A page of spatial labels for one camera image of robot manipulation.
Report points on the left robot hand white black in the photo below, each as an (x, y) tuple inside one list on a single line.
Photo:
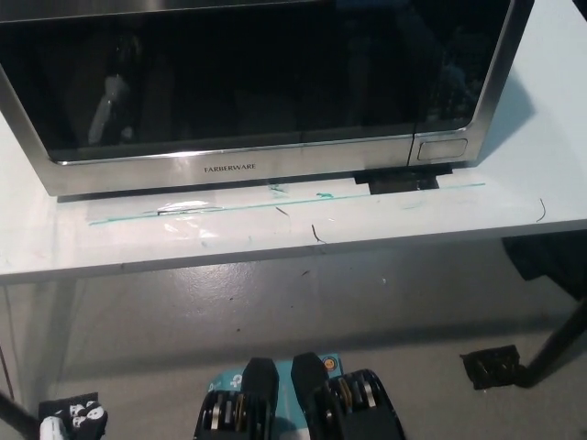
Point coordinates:
[(78, 417)]

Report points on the robot left black ribbed block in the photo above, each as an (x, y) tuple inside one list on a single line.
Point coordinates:
[(238, 412)]

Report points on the robot black ribbed block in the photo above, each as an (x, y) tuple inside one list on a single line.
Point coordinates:
[(238, 412), (353, 412)]

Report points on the robot right black ribbed block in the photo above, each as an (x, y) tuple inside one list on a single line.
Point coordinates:
[(353, 412)]

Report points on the silver door release button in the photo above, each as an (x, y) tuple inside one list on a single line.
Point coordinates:
[(442, 150)]

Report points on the stainless steel microwave oven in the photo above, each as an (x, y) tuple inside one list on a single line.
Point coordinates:
[(463, 69)]

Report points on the black tape strip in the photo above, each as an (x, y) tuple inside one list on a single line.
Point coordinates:
[(399, 185)]

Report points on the black floor tape patch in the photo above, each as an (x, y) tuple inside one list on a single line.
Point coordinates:
[(490, 366)]

